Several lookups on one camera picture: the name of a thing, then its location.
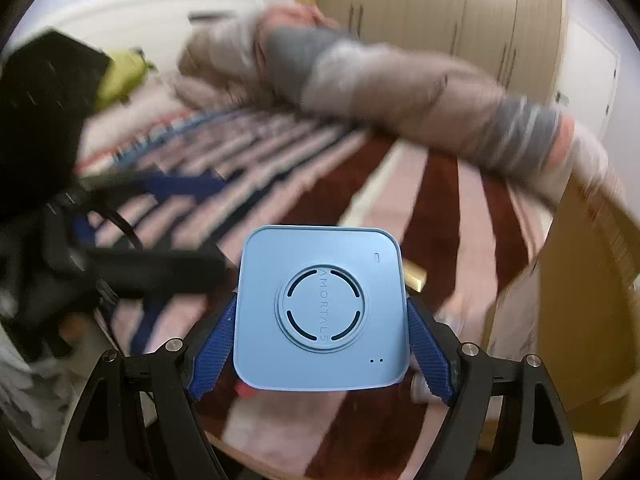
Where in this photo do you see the light blue square device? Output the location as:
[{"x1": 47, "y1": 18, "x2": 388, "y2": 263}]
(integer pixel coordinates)
[{"x1": 233, "y1": 226, "x2": 410, "y2": 392}]

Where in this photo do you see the white room door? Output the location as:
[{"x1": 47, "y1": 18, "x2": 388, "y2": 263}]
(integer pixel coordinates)
[{"x1": 553, "y1": 18, "x2": 620, "y2": 140}]

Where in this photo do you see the striped red pink bedsheet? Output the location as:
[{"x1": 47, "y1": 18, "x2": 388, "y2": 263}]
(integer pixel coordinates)
[{"x1": 78, "y1": 78, "x2": 551, "y2": 479}]

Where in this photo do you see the yellow green toy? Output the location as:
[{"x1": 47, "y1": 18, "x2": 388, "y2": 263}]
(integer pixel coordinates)
[{"x1": 96, "y1": 49, "x2": 156, "y2": 112}]

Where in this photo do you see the grey white cloth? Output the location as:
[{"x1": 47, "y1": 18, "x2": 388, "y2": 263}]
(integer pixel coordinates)
[{"x1": 1, "y1": 326, "x2": 70, "y2": 458}]

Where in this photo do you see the rolled striped quilt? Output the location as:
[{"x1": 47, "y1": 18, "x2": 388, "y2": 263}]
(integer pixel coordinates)
[{"x1": 178, "y1": 3, "x2": 622, "y2": 204}]

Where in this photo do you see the brown cardboard box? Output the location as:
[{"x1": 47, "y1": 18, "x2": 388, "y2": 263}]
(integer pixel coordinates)
[{"x1": 482, "y1": 173, "x2": 640, "y2": 441}]

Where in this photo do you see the small wooden block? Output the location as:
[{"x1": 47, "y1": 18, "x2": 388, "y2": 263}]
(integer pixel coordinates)
[{"x1": 402, "y1": 259, "x2": 427, "y2": 292}]

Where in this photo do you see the beige wooden wardrobe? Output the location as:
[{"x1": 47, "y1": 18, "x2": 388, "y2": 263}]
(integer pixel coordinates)
[{"x1": 318, "y1": 0, "x2": 566, "y2": 103}]

